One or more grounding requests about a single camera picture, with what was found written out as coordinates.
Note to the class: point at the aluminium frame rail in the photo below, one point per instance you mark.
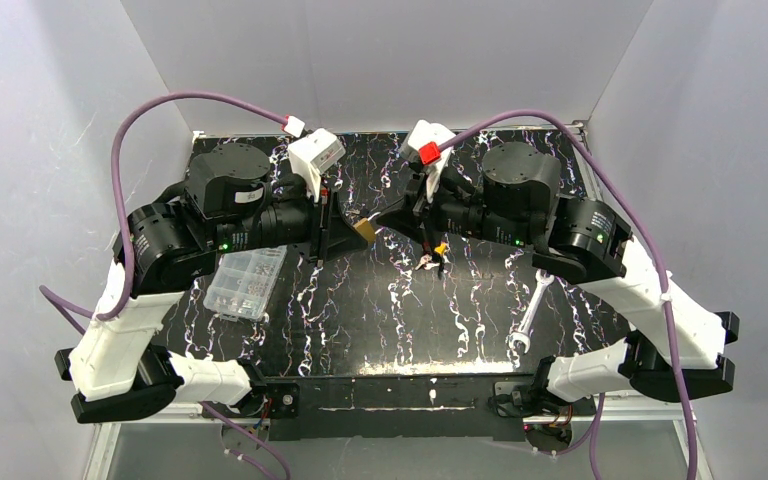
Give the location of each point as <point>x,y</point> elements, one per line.
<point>102,449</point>

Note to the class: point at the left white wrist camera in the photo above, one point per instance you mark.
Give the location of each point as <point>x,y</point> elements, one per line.
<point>312,154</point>

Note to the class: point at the silver open-end wrench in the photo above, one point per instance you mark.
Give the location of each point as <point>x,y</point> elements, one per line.
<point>520,336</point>

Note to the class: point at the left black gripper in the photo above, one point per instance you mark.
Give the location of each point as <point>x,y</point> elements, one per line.
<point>323,225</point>

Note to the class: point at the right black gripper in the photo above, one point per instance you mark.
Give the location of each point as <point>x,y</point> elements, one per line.
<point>420,208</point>

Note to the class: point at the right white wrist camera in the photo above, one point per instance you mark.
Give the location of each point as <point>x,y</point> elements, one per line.
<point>423,148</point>

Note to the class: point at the yellow padlock with keys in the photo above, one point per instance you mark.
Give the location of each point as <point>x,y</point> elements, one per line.
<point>433,259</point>

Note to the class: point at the small brass padlock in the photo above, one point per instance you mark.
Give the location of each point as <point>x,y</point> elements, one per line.
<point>364,226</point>

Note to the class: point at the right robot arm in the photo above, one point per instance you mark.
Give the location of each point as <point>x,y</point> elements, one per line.
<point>675,348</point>

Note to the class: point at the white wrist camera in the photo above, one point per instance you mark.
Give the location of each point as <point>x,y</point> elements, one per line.
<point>312,154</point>
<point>423,148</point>

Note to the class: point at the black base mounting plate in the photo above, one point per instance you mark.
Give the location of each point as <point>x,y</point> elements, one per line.
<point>392,406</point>

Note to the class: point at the clear plastic screw box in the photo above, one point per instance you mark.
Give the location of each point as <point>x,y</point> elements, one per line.
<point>243,283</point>

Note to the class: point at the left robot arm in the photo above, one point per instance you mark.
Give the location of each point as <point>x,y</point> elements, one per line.
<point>228,203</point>

